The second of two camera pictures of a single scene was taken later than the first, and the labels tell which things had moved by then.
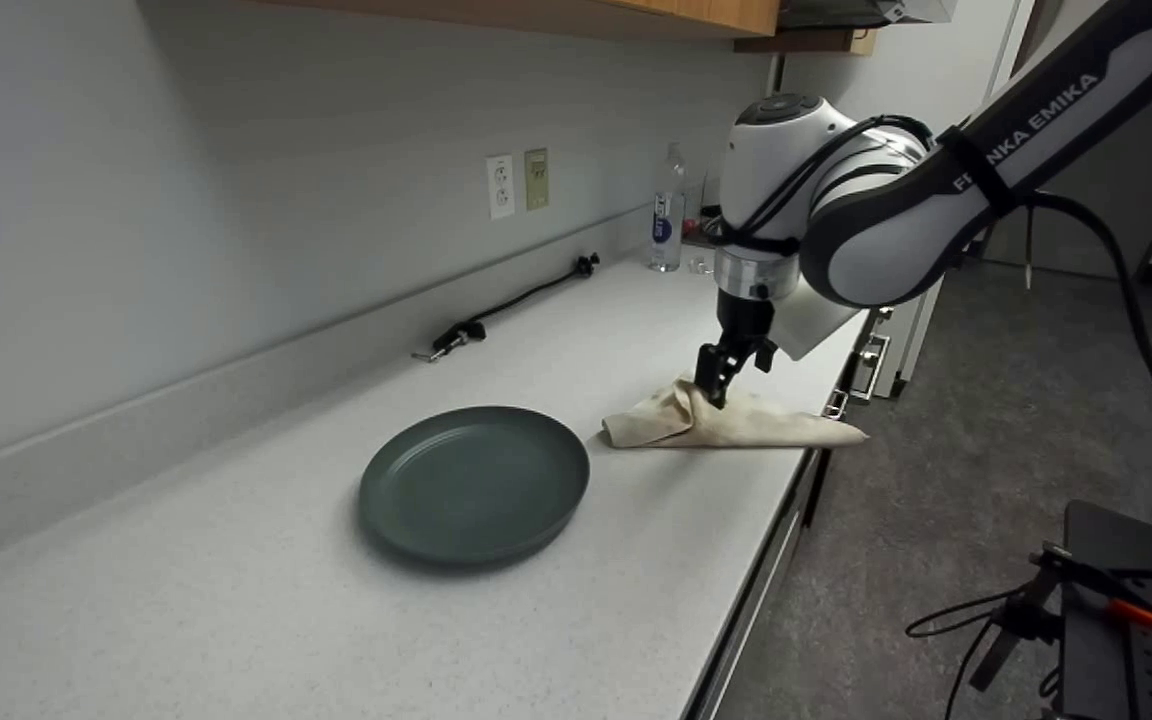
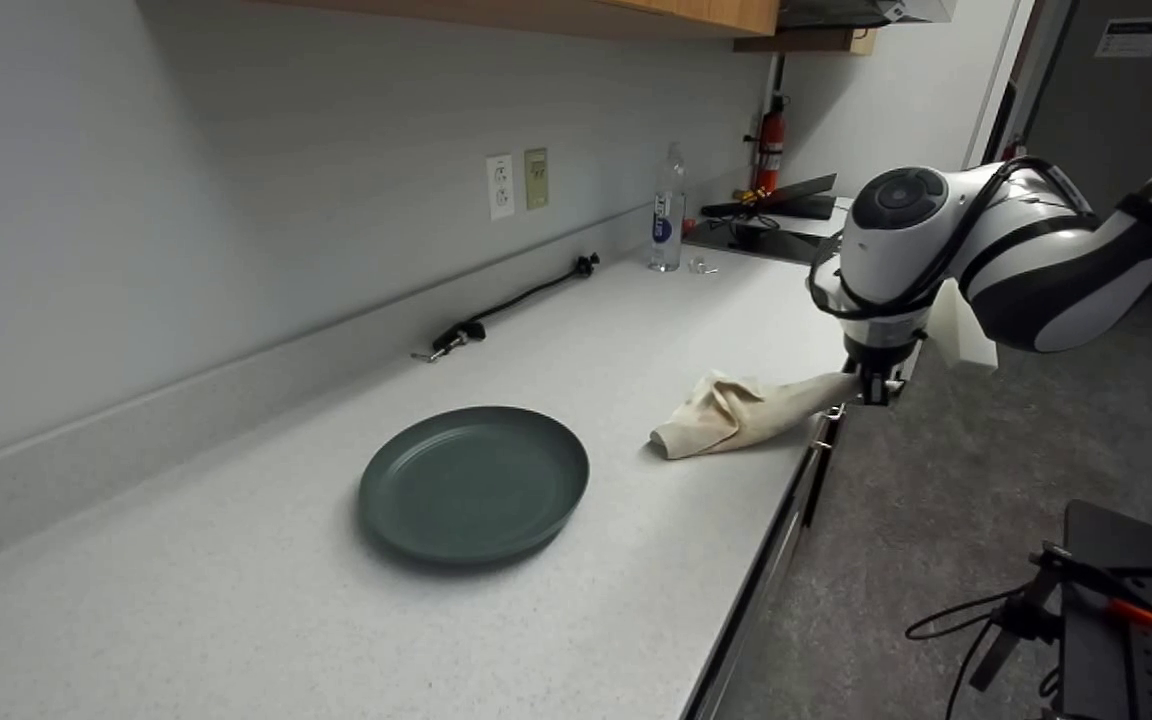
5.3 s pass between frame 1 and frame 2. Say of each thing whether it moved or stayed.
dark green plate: stayed
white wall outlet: stayed
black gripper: moved
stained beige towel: moved
